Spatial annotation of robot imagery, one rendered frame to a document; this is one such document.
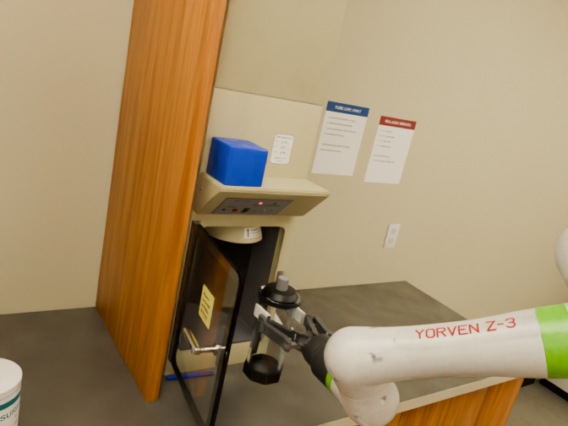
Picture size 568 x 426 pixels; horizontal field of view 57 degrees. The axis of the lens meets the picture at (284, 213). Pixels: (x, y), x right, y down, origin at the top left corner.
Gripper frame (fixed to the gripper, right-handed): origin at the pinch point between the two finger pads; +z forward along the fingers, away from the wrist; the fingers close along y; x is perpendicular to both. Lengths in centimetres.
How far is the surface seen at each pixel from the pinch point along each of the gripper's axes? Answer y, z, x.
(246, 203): 8.4, 10.5, -24.4
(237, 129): 10.1, 18.1, -40.5
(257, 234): -3.8, 21.3, -12.0
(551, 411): -273, 37, 121
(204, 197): 18.2, 13.2, -24.6
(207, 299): 19.9, 0.2, -4.9
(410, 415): -54, -8, 37
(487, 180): -160, 62, -24
